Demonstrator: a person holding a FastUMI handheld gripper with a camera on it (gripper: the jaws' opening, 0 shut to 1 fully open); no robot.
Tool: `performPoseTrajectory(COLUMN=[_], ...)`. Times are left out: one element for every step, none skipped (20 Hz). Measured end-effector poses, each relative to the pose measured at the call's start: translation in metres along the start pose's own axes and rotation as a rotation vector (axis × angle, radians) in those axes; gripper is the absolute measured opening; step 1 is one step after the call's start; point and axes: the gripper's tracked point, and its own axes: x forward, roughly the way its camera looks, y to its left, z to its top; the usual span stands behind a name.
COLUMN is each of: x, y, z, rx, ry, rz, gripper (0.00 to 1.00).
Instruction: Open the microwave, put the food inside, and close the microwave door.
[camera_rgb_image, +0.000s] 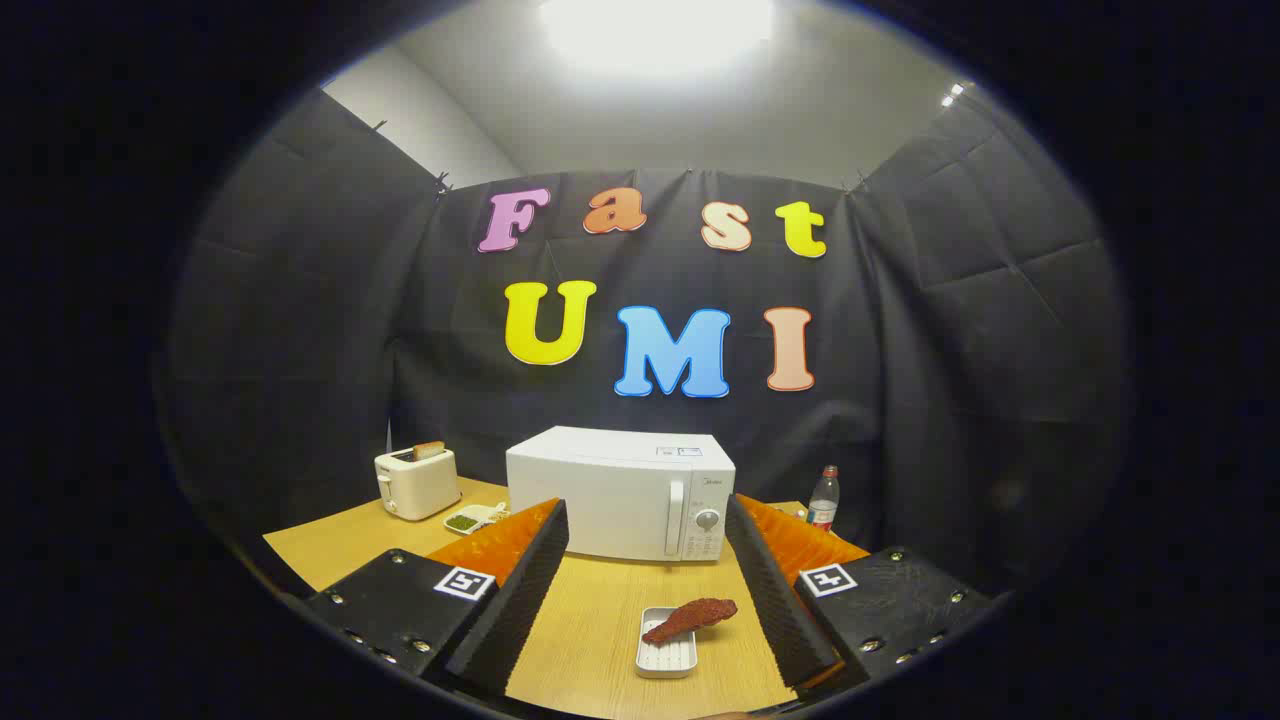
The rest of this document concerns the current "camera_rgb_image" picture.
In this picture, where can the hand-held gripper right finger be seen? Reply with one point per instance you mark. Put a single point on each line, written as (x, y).
(775, 600)

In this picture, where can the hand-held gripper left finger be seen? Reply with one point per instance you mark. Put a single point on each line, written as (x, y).
(520, 600)

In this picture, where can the red-brown meat piece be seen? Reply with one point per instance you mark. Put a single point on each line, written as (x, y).
(690, 618)

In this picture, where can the white toaster oven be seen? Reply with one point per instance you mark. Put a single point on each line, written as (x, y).
(610, 490)

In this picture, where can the white bread toaster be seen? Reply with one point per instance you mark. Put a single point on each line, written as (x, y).
(420, 485)

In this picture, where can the white divided bean dish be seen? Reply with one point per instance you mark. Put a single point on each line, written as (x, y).
(462, 521)

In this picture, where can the clear bottle with red label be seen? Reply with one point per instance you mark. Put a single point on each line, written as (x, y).
(823, 505)

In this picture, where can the white rectangular tray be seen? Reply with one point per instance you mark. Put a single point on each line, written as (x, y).
(665, 660)

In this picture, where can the toasted bread slice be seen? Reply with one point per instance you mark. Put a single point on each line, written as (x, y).
(429, 451)

